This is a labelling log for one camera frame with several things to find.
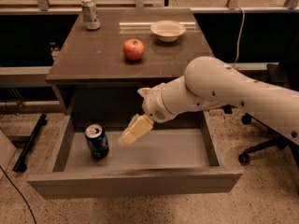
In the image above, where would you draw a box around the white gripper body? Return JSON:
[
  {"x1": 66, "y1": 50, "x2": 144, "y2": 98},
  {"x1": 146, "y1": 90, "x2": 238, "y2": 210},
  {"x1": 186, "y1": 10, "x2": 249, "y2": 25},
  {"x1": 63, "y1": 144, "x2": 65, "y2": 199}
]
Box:
[{"x1": 137, "y1": 84, "x2": 175, "y2": 123}]

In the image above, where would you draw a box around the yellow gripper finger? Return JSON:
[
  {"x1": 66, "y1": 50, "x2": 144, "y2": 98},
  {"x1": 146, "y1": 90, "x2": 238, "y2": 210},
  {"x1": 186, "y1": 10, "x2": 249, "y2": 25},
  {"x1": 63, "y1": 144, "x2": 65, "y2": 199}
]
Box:
[
  {"x1": 122, "y1": 114, "x2": 145, "y2": 137},
  {"x1": 119, "y1": 115, "x2": 153, "y2": 146}
]

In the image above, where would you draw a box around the blue pepsi can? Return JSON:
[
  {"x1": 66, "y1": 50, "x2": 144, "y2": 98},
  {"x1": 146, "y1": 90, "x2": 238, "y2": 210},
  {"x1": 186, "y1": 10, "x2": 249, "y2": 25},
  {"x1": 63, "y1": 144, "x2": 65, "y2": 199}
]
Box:
[{"x1": 84, "y1": 124, "x2": 109, "y2": 159}]

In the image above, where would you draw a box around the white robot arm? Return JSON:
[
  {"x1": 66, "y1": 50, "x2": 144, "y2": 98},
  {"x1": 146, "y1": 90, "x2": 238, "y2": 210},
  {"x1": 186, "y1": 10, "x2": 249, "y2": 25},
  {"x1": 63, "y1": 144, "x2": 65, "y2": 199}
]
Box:
[{"x1": 119, "y1": 57, "x2": 299, "y2": 145}]

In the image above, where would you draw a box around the grey open drawer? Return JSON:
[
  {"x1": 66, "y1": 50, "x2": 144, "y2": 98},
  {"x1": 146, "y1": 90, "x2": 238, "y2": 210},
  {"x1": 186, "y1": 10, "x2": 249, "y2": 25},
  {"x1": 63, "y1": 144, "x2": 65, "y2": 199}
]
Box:
[{"x1": 28, "y1": 112, "x2": 243, "y2": 199}]

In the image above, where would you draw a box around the grey cabinet counter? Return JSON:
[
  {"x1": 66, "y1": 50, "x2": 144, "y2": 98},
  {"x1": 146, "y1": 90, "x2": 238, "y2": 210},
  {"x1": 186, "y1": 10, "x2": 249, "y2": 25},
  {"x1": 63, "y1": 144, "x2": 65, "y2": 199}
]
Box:
[{"x1": 46, "y1": 8, "x2": 212, "y2": 127}]

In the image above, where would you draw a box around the red apple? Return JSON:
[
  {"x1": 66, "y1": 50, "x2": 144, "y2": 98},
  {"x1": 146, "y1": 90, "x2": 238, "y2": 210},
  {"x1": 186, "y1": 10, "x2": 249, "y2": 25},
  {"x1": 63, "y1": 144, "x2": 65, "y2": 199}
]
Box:
[{"x1": 122, "y1": 38, "x2": 145, "y2": 61}]

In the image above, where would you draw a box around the white bowl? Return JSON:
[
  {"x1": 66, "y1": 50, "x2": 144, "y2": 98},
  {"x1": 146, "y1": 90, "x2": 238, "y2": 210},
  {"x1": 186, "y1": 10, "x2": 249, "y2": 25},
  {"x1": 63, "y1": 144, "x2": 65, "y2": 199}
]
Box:
[{"x1": 150, "y1": 21, "x2": 186, "y2": 42}]

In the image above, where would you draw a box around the black bar on floor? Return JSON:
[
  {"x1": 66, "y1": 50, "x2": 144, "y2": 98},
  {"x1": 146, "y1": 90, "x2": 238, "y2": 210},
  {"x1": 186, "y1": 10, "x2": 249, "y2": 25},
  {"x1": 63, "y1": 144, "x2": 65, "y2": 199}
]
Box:
[{"x1": 12, "y1": 114, "x2": 47, "y2": 172}]

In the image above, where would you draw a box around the black office chair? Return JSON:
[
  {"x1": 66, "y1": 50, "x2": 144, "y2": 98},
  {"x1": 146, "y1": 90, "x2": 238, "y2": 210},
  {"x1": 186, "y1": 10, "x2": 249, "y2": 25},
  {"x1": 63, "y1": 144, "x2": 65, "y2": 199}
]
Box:
[{"x1": 222, "y1": 35, "x2": 299, "y2": 198}]

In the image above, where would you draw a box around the white cable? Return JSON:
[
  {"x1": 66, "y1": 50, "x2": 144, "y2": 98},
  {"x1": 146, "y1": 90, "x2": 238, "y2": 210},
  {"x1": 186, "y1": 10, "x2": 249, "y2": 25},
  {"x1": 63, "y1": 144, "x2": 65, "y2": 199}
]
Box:
[{"x1": 232, "y1": 6, "x2": 246, "y2": 68}]

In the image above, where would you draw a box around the black cable on floor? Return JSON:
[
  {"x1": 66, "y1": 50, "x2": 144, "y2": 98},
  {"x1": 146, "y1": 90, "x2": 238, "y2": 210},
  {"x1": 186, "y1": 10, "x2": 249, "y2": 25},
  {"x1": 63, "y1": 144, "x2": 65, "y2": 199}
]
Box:
[{"x1": 0, "y1": 166, "x2": 37, "y2": 224}]

